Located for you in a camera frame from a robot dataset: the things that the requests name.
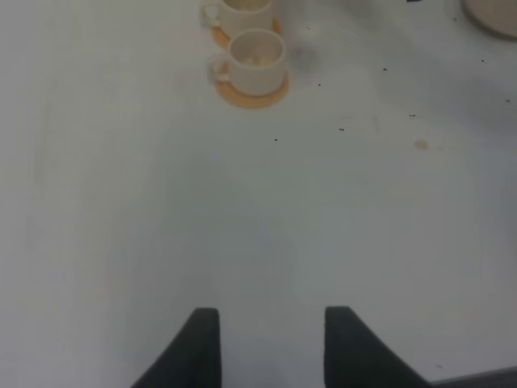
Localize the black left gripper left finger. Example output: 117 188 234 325
133 308 221 388

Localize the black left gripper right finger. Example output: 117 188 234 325
324 306 431 388

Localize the beige round teapot saucer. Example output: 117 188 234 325
464 0 516 39

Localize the orange coaster near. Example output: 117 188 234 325
215 74 289 109

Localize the orange coaster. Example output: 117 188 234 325
215 74 289 109
211 17 284 49

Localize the white teacup near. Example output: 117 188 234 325
208 28 287 97

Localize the white teacup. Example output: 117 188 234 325
208 28 287 97
200 0 273 37

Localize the orange coaster far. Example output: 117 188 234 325
211 17 284 49

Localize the white teacup far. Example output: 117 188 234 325
200 0 273 37

